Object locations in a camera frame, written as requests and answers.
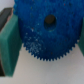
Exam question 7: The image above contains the gripper green right finger pad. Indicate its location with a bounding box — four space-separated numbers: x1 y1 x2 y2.
77 29 84 54

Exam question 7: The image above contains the gripper green left finger pad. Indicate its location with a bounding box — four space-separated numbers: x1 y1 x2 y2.
0 7 23 77

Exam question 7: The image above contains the blue gear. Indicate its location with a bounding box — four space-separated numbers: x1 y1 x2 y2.
17 0 84 61

